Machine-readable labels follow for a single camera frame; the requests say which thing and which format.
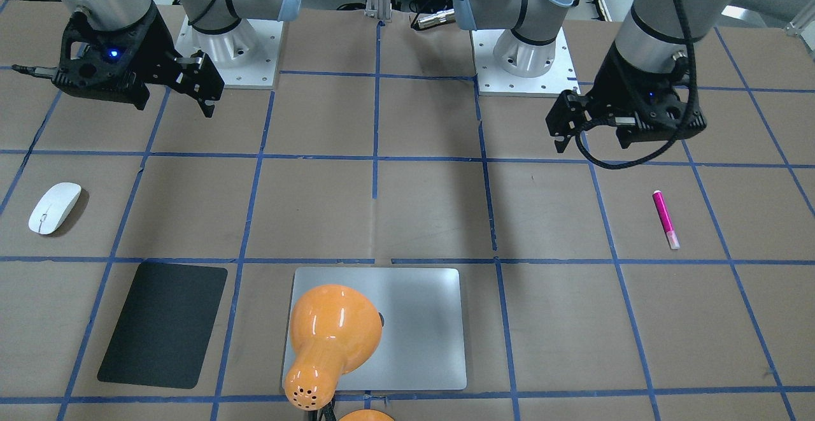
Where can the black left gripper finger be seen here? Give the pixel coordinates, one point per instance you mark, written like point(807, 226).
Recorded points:
point(561, 143)

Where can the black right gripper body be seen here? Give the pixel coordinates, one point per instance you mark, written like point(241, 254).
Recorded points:
point(155, 44)

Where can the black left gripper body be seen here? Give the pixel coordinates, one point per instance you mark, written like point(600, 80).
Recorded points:
point(610, 83)

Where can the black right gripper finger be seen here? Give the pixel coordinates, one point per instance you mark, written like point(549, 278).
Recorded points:
point(207, 107)

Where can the pink highlighter pen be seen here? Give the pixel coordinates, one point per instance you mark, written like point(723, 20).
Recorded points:
point(665, 220)

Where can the white computer mouse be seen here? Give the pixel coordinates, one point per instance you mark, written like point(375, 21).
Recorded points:
point(53, 208)

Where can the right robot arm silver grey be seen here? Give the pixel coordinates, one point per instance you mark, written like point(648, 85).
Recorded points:
point(207, 16)

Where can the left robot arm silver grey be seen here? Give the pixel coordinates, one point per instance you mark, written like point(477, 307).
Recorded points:
point(652, 32)

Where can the black mousepad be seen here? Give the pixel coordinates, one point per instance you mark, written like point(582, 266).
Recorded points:
point(163, 330)

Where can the silver laptop notebook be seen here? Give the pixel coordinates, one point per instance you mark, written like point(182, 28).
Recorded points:
point(423, 343)

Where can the silver cylindrical connector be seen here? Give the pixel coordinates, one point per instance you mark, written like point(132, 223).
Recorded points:
point(425, 22)

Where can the orange desk lamp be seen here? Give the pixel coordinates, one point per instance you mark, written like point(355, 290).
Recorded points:
point(333, 330)

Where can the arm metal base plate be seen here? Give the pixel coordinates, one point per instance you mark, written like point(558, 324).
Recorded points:
point(494, 80)
point(246, 57)

